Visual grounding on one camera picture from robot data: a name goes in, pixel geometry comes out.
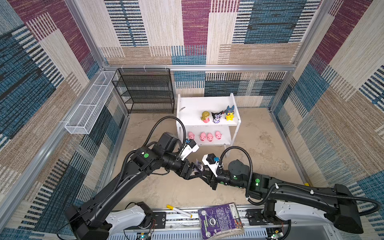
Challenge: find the white wire mesh basket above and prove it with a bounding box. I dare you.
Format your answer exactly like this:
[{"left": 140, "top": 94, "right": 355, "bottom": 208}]
[{"left": 65, "top": 71, "right": 115, "bottom": 135}]

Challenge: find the yellow white marker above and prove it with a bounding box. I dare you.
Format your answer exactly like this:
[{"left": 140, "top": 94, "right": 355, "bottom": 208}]
[{"left": 167, "top": 205, "right": 193, "bottom": 218}]

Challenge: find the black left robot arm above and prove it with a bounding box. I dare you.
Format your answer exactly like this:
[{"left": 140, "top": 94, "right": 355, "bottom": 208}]
[{"left": 65, "top": 133, "right": 199, "bottom": 240}]

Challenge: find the white two-tier shelf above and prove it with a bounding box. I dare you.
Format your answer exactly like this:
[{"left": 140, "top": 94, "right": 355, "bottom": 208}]
[{"left": 176, "top": 93, "right": 242, "bottom": 149}]

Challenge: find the pink pig toy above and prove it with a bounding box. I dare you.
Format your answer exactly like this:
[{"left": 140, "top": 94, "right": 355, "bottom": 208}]
[
  {"left": 188, "top": 132, "right": 195, "bottom": 140},
  {"left": 207, "top": 133, "right": 214, "bottom": 142},
  {"left": 215, "top": 131, "right": 222, "bottom": 140},
  {"left": 200, "top": 132, "right": 207, "bottom": 142}
]

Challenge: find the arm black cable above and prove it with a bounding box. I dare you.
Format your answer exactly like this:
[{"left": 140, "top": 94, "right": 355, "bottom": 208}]
[
  {"left": 112, "top": 116, "right": 187, "bottom": 193},
  {"left": 218, "top": 146, "right": 382, "bottom": 217}
]

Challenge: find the purple toy package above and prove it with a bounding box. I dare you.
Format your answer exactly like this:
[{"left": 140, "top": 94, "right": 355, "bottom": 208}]
[{"left": 198, "top": 203, "right": 245, "bottom": 240}]

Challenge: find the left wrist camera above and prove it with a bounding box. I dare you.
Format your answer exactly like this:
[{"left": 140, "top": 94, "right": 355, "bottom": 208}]
[{"left": 180, "top": 140, "right": 199, "bottom": 161}]

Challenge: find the doll toy figure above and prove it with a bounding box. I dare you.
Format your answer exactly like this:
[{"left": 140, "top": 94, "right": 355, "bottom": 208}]
[{"left": 201, "top": 111, "right": 210, "bottom": 123}]

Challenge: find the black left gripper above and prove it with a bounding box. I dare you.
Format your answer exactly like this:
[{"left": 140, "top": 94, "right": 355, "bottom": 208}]
[{"left": 162, "top": 154, "right": 203, "bottom": 180}]

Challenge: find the black purple Kuromi figurine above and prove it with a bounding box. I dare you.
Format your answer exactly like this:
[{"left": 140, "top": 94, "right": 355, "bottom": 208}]
[{"left": 212, "top": 111, "right": 224, "bottom": 124}]

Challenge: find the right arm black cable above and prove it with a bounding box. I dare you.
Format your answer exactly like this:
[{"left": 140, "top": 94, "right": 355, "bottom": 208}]
[{"left": 218, "top": 146, "right": 382, "bottom": 217}]

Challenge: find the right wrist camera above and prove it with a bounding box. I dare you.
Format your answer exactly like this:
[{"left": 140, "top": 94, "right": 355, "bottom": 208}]
[{"left": 202, "top": 154, "right": 223, "bottom": 177}]

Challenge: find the yellow toy figure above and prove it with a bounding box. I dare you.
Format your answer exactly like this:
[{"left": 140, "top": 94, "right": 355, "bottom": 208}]
[{"left": 225, "top": 105, "right": 235, "bottom": 121}]

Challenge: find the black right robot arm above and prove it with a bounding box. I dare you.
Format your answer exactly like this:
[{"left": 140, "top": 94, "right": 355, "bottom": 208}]
[{"left": 248, "top": 173, "right": 364, "bottom": 234}]

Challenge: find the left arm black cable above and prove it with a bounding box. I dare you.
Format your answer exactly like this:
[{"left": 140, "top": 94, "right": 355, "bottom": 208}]
[{"left": 112, "top": 116, "right": 187, "bottom": 193}]

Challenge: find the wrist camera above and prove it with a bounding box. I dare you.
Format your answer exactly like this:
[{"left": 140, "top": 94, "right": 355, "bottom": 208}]
[
  {"left": 180, "top": 140, "right": 199, "bottom": 161},
  {"left": 202, "top": 154, "right": 223, "bottom": 177}
]

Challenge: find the purple toy figure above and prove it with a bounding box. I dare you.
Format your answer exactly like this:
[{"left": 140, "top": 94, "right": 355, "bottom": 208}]
[{"left": 196, "top": 163, "right": 204, "bottom": 172}]

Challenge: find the black wire mesh shelf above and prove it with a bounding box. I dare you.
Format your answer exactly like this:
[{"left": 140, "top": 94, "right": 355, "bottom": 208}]
[{"left": 112, "top": 68, "right": 175, "bottom": 114}]

